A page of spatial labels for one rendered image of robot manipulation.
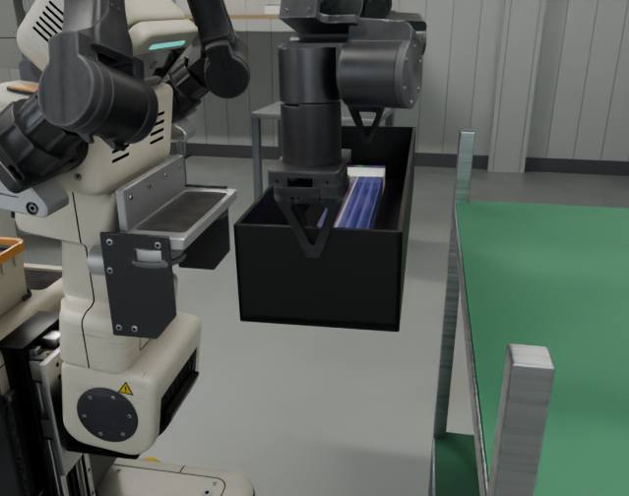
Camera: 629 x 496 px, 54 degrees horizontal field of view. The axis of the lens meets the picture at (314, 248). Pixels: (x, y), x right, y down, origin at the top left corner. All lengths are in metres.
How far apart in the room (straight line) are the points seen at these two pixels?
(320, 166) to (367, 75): 0.09
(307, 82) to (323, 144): 0.06
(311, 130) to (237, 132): 5.31
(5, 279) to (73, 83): 0.62
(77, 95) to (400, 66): 0.33
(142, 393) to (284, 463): 1.08
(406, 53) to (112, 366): 0.68
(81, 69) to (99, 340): 0.46
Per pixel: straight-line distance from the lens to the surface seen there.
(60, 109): 0.69
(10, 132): 0.75
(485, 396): 0.69
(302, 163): 0.57
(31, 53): 0.91
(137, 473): 1.64
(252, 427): 2.18
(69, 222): 0.97
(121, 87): 0.70
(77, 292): 1.03
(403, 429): 2.18
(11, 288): 1.26
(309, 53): 0.55
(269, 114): 3.36
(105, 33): 0.71
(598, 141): 5.74
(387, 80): 0.52
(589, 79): 5.63
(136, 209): 0.91
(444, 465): 1.53
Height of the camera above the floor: 1.33
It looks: 22 degrees down
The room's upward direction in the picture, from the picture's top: straight up
